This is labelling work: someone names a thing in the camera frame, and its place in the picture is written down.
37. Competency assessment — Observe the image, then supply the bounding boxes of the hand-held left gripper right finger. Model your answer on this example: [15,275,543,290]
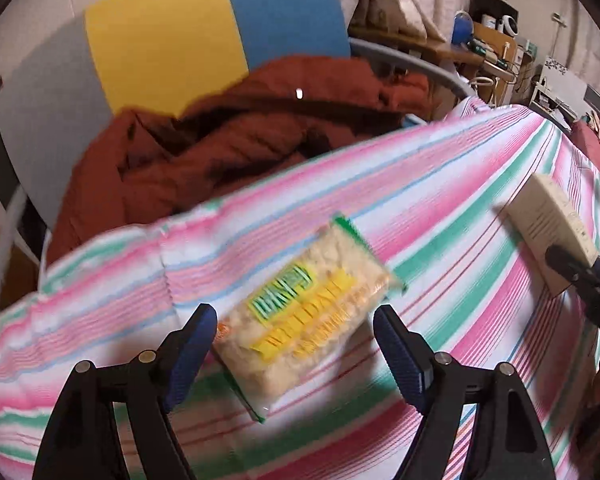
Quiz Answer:
[372,304,556,480]

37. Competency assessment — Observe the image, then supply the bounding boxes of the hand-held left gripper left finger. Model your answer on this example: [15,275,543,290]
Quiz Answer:
[32,302,218,480]

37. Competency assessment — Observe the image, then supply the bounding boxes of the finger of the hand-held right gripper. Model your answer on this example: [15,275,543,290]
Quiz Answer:
[545,245,600,291]

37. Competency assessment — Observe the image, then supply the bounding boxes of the cream cardboard box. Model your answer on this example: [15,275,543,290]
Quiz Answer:
[507,174,600,297]

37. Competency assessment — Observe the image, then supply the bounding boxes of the rice cracker snack packet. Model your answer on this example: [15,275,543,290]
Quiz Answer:
[212,214,406,423]

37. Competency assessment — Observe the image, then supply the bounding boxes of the red blanket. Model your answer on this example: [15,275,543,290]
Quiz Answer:
[570,120,600,171]

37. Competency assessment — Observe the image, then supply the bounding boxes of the striped tablecloth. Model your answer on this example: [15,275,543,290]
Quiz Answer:
[0,97,600,480]

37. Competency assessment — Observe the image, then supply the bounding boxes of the red-brown jacket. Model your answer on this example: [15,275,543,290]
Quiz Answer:
[45,55,431,266]

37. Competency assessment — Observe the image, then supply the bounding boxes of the wooden desk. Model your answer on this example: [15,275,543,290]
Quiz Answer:
[350,22,521,106]

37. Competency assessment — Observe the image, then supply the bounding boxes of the blue globe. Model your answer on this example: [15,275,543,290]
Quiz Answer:
[452,10,476,46]

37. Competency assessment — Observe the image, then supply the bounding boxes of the black shelf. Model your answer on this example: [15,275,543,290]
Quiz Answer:
[467,0,521,36]

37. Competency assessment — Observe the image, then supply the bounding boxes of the grey yellow blue chair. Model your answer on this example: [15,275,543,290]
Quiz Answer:
[0,0,351,231]

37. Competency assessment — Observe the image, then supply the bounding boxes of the grey metal tube frame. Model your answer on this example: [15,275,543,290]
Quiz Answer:
[350,37,478,101]

